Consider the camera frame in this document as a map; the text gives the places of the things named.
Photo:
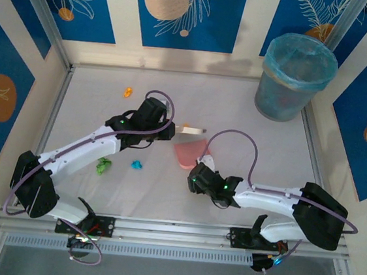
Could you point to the light green paper scrap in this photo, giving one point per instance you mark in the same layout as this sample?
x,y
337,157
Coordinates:
x,y
103,166

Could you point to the aluminium table side rail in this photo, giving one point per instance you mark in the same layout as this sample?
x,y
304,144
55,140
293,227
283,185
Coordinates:
x,y
312,147
59,98

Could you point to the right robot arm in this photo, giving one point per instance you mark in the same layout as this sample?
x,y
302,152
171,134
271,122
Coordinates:
x,y
269,199

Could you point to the aluminium mounting rail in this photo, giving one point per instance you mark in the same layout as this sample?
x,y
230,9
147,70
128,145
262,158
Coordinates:
x,y
173,233

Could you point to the pink plastic dustpan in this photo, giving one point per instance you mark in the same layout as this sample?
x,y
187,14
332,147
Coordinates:
x,y
188,152

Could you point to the aluminium frame post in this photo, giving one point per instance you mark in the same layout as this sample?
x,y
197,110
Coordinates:
x,y
347,20
42,7

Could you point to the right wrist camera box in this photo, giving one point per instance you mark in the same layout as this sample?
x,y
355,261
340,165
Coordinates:
x,y
205,161

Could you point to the wooden brush grey bristles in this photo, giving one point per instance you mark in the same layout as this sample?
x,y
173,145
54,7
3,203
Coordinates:
x,y
194,131

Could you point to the small orange paper scrap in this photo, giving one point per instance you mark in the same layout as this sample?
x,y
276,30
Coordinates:
x,y
128,92

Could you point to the blue paper scrap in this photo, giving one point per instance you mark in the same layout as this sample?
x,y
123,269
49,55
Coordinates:
x,y
137,164

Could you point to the black controller box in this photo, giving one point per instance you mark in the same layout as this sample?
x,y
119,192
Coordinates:
x,y
77,243
262,262

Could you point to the bin with blue bag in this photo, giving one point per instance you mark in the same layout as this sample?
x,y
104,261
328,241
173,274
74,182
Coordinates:
x,y
294,80

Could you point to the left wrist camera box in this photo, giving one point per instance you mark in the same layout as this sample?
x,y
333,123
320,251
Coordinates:
x,y
164,103

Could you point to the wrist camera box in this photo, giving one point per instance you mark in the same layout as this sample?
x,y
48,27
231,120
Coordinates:
x,y
164,103
205,161

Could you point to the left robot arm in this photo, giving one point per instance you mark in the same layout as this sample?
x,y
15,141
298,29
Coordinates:
x,y
80,148

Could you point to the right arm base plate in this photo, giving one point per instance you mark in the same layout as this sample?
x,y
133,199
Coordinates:
x,y
242,238

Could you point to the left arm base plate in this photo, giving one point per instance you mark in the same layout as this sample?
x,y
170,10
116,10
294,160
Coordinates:
x,y
105,226

